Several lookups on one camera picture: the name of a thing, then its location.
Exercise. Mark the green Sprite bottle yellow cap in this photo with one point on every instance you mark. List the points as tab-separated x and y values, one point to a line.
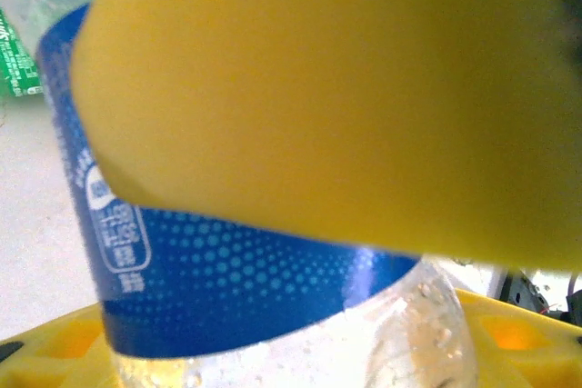
18	61

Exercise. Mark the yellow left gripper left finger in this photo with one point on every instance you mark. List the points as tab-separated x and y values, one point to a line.
45	356

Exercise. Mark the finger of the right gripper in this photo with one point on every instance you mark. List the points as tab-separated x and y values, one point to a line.
318	88

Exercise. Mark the clear Pepsi bottle blue cap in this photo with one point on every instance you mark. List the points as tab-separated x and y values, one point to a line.
227	288

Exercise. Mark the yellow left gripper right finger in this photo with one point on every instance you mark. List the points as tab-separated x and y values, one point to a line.
536	361

